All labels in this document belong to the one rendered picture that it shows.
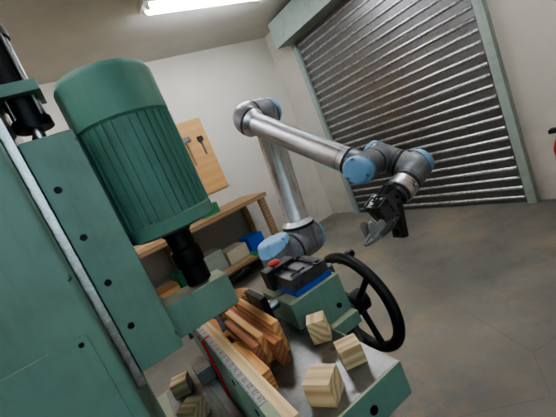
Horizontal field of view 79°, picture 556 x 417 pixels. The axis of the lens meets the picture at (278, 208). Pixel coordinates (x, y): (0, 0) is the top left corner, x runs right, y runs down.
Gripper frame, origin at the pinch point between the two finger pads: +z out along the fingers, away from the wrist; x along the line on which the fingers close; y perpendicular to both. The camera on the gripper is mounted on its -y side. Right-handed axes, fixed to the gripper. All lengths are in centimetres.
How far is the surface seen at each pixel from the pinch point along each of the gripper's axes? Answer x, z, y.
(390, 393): 40, 36, 10
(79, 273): 14, 52, 52
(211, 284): 10, 40, 33
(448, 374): -27, -5, -97
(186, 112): -328, -107, 83
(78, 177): 14, 42, 63
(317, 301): 16.5, 27.8, 14.1
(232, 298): 10.3, 38.7, 26.9
